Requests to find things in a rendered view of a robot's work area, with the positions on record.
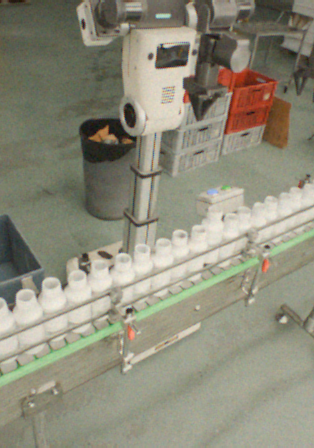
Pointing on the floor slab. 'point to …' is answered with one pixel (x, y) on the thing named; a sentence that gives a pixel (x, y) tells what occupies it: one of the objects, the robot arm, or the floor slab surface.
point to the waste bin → (106, 168)
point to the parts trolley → (271, 45)
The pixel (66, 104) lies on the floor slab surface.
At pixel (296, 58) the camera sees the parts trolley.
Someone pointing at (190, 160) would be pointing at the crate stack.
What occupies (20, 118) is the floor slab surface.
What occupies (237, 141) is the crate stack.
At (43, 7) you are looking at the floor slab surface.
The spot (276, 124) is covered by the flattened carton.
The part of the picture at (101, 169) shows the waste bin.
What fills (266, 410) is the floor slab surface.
